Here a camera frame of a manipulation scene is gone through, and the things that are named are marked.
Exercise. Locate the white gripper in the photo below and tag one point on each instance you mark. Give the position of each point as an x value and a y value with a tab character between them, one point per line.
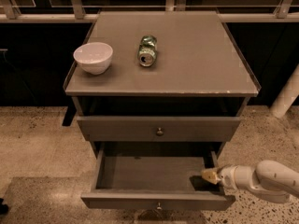
228	177

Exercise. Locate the grey drawer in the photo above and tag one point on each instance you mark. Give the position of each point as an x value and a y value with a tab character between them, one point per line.
158	129
155	176

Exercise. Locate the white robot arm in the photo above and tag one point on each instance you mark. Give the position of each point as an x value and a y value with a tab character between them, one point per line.
267	180

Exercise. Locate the grey drawer cabinet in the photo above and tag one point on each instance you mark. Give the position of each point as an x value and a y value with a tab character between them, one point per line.
199	71

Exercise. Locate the white cylindrical pole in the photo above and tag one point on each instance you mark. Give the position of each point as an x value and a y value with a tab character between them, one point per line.
287	96

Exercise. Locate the green soda can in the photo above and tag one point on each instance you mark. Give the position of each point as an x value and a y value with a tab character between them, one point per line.
147	52

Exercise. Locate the white bowl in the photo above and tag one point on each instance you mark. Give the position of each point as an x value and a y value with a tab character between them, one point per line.
94	58

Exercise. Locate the black object at floor edge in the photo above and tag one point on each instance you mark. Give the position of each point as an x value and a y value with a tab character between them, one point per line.
3	207

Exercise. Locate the metal window railing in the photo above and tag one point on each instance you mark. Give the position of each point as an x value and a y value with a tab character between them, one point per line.
80	10

